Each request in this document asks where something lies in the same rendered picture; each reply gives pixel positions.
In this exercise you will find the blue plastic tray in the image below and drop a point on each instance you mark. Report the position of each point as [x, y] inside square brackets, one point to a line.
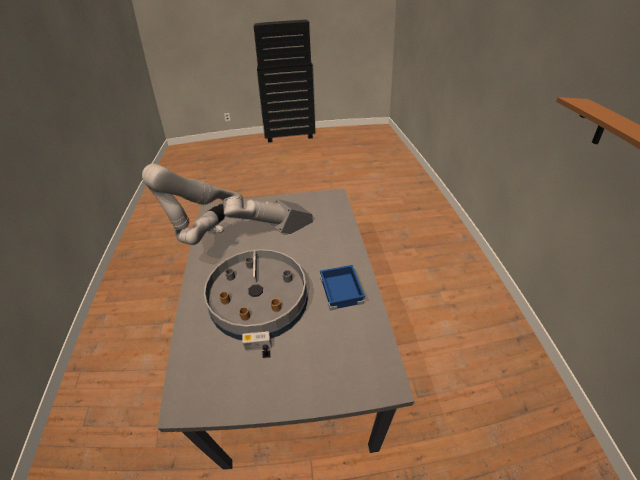
[340, 283]

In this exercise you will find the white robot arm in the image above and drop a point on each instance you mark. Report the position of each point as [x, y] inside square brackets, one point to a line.
[161, 179]

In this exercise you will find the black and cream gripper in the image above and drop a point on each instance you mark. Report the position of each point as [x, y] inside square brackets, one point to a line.
[215, 215]

